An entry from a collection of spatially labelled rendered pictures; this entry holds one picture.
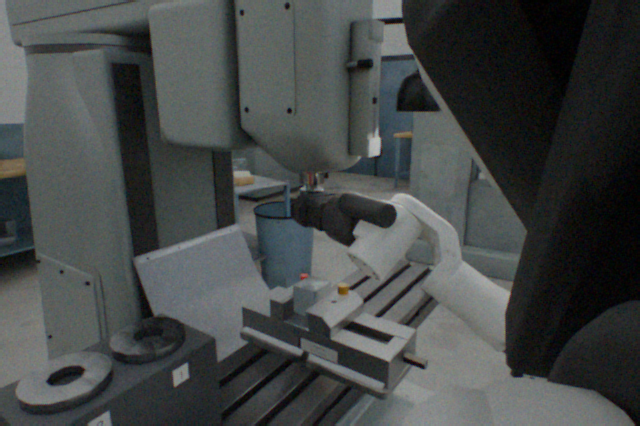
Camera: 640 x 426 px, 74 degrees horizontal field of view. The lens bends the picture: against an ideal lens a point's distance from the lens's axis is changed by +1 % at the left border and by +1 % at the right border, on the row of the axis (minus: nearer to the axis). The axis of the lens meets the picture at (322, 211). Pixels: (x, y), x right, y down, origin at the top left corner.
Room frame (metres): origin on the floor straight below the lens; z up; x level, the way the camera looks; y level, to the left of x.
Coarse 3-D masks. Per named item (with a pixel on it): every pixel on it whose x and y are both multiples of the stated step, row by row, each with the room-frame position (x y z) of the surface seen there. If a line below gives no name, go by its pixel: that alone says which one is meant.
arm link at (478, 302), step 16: (464, 272) 0.51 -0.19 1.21; (448, 288) 0.50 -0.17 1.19; (464, 288) 0.50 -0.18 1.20; (480, 288) 0.50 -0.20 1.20; (496, 288) 0.50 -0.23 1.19; (448, 304) 0.51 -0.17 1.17; (464, 304) 0.49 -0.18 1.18; (480, 304) 0.49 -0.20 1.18; (496, 304) 0.48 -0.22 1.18; (464, 320) 0.50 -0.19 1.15; (480, 320) 0.48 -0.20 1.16; (496, 320) 0.47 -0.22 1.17; (480, 336) 0.49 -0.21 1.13; (496, 336) 0.47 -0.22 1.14
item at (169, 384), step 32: (160, 320) 0.52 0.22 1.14; (96, 352) 0.44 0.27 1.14; (128, 352) 0.44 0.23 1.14; (160, 352) 0.45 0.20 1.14; (192, 352) 0.47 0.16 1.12; (32, 384) 0.39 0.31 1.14; (64, 384) 0.40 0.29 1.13; (96, 384) 0.38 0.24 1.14; (128, 384) 0.40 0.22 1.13; (160, 384) 0.43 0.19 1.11; (192, 384) 0.46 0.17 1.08; (0, 416) 0.36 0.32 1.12; (32, 416) 0.35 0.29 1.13; (64, 416) 0.35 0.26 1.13; (96, 416) 0.36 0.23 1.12; (128, 416) 0.39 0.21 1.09; (160, 416) 0.42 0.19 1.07; (192, 416) 0.46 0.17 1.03
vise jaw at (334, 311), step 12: (324, 300) 0.75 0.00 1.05; (336, 300) 0.75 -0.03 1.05; (348, 300) 0.76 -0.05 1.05; (360, 300) 0.78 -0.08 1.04; (312, 312) 0.70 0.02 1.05; (324, 312) 0.70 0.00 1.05; (336, 312) 0.72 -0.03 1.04; (348, 312) 0.73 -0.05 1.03; (360, 312) 0.77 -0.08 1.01; (312, 324) 0.70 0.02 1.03; (324, 324) 0.68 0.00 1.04; (336, 324) 0.69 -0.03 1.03
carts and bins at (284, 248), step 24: (240, 168) 3.31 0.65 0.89; (240, 192) 2.75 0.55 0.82; (288, 192) 3.06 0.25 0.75; (264, 216) 2.87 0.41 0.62; (288, 216) 3.05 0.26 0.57; (264, 240) 2.90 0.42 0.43; (288, 240) 2.85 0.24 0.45; (312, 240) 3.02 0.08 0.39; (264, 264) 2.93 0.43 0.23; (288, 264) 2.86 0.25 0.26
